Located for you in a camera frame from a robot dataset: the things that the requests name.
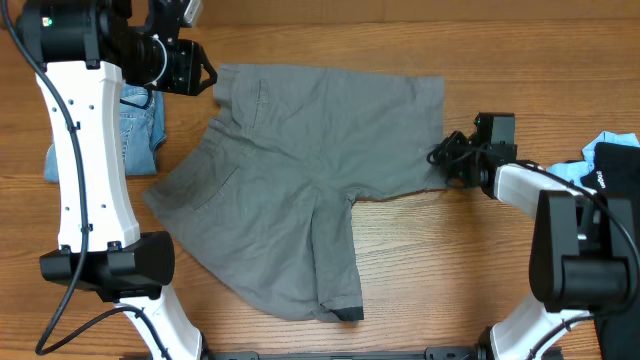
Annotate folded blue denim jeans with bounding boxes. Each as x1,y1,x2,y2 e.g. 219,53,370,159
43,82,168,184

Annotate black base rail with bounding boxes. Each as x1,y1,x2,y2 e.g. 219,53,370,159
205,347,488,360

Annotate grey shorts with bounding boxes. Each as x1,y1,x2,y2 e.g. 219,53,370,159
144,64,446,322

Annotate black garment with logo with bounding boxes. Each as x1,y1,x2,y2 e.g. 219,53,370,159
579,141,640,360

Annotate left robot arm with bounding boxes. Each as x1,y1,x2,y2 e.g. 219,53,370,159
5,0,217,359

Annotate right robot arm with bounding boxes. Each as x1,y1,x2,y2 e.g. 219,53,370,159
425,112,639,359

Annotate light blue garment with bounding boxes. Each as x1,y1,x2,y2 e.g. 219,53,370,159
547,131,639,187

